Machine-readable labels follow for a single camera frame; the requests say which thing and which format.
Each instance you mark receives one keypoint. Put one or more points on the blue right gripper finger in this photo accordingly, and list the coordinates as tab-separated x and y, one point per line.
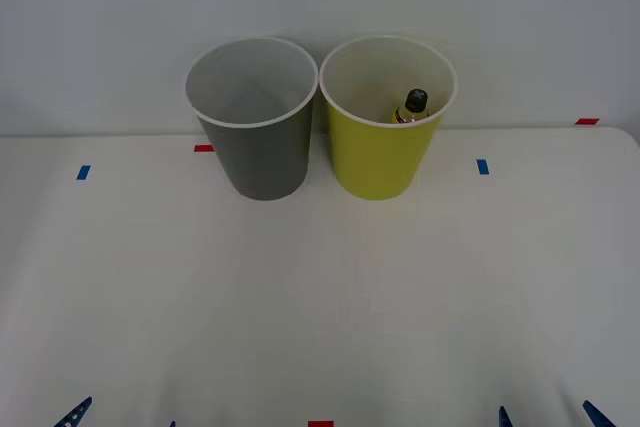
597	417
504	419

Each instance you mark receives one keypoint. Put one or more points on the yellow-green plastic waste bin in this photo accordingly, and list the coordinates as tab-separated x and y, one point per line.
380	162

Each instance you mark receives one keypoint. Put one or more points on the grey plastic waste bin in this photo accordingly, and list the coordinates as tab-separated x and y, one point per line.
265	162

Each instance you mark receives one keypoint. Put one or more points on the yellow bottle with black cap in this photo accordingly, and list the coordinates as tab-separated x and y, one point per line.
415	106

